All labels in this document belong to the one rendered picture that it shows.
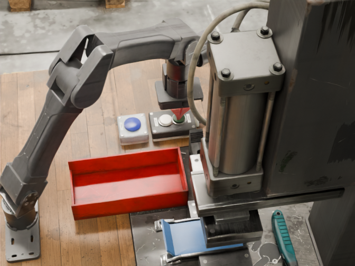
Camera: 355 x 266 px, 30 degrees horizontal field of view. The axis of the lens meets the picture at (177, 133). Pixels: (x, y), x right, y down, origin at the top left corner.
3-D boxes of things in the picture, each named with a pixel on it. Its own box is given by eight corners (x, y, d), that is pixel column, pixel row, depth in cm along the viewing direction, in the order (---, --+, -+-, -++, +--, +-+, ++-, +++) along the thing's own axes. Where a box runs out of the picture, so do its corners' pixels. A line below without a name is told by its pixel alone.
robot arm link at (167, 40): (182, 11, 138) (58, 28, 118) (209, 36, 134) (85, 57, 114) (165, 59, 145) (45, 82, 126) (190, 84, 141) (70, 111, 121)
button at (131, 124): (123, 122, 158) (122, 117, 156) (140, 120, 158) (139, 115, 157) (125, 135, 155) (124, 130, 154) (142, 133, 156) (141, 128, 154)
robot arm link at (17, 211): (16, 160, 136) (-9, 174, 134) (37, 189, 132) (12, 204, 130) (21, 178, 141) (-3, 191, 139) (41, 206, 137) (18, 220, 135)
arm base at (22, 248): (31, 159, 143) (-2, 163, 143) (34, 240, 131) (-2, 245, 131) (37, 179, 150) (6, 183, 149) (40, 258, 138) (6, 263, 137)
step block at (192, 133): (188, 153, 155) (189, 130, 148) (201, 151, 155) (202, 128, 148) (193, 176, 151) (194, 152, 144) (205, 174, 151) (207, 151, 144)
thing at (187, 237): (160, 226, 133) (160, 219, 131) (235, 216, 135) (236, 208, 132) (166, 257, 129) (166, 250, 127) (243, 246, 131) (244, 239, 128)
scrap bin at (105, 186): (70, 175, 151) (67, 160, 146) (179, 161, 153) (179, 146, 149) (74, 220, 143) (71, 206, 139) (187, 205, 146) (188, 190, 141)
